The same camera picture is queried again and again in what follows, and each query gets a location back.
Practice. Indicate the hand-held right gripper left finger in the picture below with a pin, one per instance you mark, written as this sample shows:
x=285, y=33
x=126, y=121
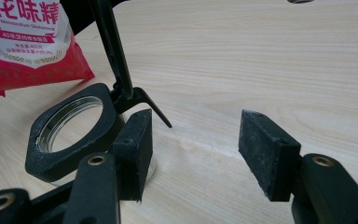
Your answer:
x=133, y=155

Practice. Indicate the glass jar with black lid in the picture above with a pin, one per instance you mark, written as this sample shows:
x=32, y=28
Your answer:
x=105, y=124

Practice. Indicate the red and white seasoning bag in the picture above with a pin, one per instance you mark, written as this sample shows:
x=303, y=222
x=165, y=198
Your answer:
x=28, y=46

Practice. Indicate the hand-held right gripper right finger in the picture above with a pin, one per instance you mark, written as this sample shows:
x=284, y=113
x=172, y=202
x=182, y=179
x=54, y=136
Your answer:
x=270, y=158

